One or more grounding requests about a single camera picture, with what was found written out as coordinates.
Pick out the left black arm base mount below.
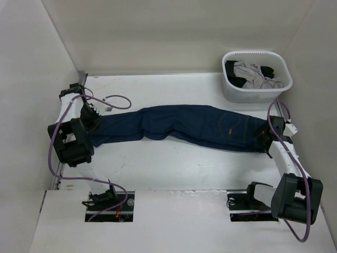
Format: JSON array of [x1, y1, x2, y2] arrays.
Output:
[[82, 186, 135, 223]]

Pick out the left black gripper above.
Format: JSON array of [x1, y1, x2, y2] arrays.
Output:
[[80, 103, 106, 135]]

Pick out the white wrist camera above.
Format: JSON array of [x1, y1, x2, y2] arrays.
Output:
[[90, 100, 113, 115], [283, 122, 298, 137]]

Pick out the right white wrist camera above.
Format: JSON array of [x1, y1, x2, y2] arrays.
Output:
[[283, 122, 298, 137]]

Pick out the grey garment in basket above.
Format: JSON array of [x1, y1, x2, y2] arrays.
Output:
[[233, 61, 285, 90]]

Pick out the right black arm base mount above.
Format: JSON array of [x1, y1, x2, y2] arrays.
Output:
[[226, 181, 278, 222]]

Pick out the black garment in basket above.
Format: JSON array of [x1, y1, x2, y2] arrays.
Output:
[[224, 60, 275, 88]]

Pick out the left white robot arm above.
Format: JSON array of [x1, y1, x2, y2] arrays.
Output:
[[47, 83, 118, 210]]

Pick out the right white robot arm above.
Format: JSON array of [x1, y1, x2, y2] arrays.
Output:
[[244, 116, 323, 225]]

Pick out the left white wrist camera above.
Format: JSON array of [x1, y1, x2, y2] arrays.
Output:
[[90, 100, 113, 115]]

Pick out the dark blue denim trousers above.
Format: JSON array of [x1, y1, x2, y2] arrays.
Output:
[[91, 105, 265, 152]]

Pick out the white plastic laundry basket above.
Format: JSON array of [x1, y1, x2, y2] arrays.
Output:
[[222, 51, 293, 103]]

